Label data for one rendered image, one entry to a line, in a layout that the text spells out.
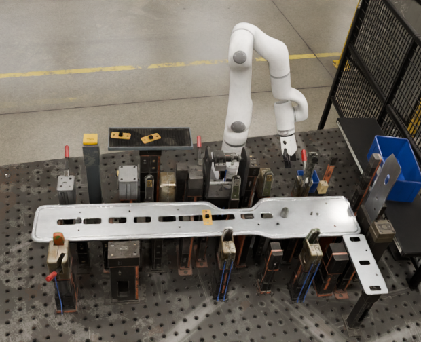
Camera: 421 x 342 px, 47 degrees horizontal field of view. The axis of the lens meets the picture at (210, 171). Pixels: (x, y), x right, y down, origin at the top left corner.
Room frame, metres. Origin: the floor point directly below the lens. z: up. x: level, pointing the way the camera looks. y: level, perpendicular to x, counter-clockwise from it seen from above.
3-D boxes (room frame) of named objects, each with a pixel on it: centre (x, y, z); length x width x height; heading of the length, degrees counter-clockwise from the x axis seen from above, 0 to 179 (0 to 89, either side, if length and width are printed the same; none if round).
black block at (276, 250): (1.25, -0.32, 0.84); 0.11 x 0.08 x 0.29; 13
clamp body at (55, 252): (1.04, 0.52, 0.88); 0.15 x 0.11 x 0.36; 13
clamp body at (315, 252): (1.25, -0.46, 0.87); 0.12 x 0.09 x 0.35; 13
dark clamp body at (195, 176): (1.54, 0.06, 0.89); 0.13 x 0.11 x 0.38; 13
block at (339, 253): (1.29, -0.58, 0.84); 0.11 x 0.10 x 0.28; 13
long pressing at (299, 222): (1.34, 0.00, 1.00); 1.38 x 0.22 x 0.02; 103
